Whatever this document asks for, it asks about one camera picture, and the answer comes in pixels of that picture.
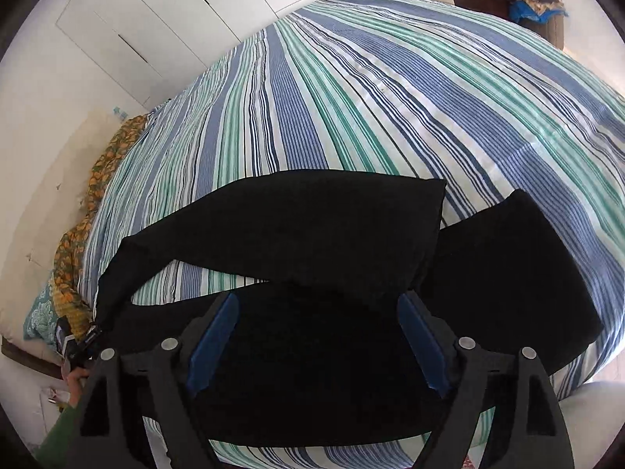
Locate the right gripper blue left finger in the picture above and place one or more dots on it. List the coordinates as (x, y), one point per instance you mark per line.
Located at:
(123, 388)

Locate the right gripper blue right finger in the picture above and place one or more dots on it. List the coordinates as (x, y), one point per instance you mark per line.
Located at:
(528, 429)

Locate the black pants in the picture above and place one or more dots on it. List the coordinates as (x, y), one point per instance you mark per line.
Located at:
(317, 356)

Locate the green sleeved forearm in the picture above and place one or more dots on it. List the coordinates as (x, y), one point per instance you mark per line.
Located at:
(53, 451)

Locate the person's left hand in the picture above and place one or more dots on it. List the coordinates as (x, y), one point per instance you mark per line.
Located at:
(75, 382)

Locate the teal patterned pillow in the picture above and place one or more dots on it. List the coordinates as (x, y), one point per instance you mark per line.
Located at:
(41, 321)

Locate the orange floral blanket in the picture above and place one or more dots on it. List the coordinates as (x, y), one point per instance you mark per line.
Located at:
(68, 263)

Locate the beige padded headboard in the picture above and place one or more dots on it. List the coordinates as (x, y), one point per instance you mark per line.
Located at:
(54, 208)

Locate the striped blue green bedsheet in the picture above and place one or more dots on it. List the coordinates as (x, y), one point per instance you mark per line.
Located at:
(406, 87)

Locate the white wardrobe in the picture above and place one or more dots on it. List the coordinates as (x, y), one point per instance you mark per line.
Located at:
(153, 49)

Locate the laundry basket with clothes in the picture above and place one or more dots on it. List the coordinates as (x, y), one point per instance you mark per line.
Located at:
(543, 17)

